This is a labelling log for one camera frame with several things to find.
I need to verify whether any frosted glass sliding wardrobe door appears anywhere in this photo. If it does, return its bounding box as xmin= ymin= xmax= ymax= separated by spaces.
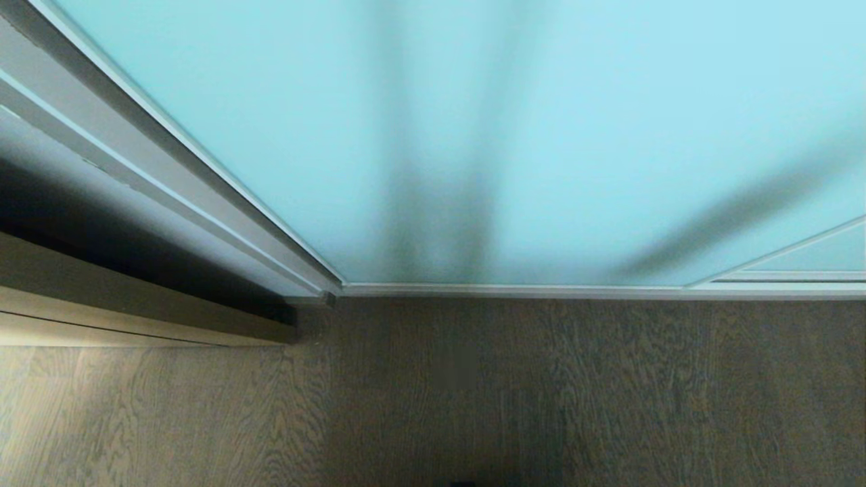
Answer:
xmin=30 ymin=0 xmax=866 ymax=299
xmin=716 ymin=218 xmax=866 ymax=283

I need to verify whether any beige wooden baseboard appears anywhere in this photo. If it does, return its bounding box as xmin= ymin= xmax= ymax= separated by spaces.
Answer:
xmin=0 ymin=231 xmax=298 ymax=348

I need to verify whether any grey wardrobe frame post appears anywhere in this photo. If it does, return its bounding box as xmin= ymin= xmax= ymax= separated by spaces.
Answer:
xmin=0 ymin=0 xmax=337 ymax=306

